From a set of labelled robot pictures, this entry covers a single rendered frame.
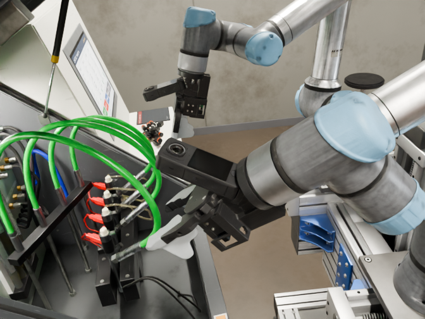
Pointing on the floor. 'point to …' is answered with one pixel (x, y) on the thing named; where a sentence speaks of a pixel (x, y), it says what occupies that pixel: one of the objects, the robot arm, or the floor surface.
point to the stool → (364, 81)
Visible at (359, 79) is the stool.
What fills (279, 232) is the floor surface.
